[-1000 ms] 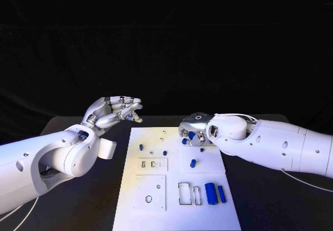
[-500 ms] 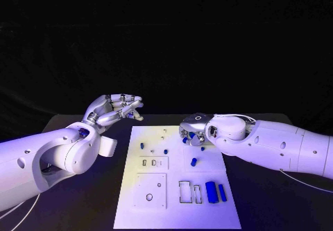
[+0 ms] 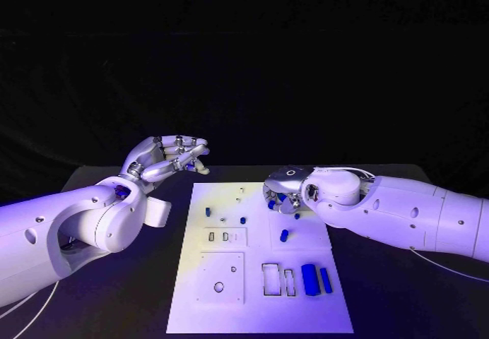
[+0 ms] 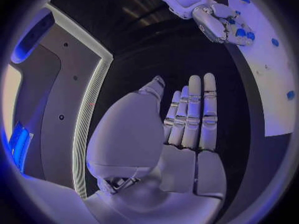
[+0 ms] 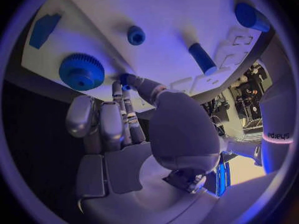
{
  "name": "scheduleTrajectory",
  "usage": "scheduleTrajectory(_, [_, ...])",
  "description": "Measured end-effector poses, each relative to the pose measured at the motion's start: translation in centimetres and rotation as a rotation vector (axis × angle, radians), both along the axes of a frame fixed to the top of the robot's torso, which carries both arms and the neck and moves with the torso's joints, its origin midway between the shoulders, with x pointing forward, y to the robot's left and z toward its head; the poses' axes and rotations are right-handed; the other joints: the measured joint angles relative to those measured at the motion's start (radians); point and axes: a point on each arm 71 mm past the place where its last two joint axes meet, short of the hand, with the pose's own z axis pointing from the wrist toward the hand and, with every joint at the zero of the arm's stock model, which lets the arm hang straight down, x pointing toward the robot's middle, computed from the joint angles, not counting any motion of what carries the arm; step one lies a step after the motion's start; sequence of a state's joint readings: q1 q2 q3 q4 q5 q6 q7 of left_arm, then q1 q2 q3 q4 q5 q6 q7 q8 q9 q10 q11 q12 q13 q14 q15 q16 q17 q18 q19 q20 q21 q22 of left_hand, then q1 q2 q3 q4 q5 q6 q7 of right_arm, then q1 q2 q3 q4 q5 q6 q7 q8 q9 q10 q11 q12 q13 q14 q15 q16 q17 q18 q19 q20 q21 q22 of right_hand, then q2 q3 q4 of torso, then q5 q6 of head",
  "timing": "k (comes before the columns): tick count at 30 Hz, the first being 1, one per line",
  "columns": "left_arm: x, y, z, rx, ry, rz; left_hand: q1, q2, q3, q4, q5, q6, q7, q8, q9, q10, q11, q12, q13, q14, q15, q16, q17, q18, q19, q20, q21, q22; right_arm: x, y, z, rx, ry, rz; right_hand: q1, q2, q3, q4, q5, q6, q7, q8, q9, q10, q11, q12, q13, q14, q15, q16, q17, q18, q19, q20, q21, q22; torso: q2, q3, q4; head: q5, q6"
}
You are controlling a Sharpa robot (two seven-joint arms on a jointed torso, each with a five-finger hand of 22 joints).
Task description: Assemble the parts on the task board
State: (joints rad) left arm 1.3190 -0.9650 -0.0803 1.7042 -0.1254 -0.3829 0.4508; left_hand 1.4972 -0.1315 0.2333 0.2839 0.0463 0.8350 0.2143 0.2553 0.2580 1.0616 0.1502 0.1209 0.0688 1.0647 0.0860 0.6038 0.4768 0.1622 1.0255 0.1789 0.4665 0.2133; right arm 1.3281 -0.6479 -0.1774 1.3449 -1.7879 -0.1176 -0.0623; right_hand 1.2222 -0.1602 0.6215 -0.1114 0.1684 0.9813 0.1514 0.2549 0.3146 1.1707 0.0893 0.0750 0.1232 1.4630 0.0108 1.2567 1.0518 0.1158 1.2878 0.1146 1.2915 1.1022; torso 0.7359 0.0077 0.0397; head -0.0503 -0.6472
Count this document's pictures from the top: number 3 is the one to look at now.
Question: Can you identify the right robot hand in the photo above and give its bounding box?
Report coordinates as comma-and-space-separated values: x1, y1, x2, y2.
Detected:
262, 165, 320, 215

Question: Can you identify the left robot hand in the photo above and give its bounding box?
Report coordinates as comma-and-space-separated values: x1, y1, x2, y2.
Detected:
118, 135, 211, 194

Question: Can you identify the white task board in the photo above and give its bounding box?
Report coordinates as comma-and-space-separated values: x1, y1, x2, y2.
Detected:
164, 181, 355, 334

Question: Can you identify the large blue block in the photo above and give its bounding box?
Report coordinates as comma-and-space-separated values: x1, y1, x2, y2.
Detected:
300, 263, 322, 297

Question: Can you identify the thin blue block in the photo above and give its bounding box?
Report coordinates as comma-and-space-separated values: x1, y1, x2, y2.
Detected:
319, 267, 335, 294

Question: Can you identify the white cable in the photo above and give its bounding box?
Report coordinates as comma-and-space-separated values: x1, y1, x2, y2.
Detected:
408, 248, 489, 283
11, 280, 61, 339
0, 290, 42, 319
314, 166, 376, 179

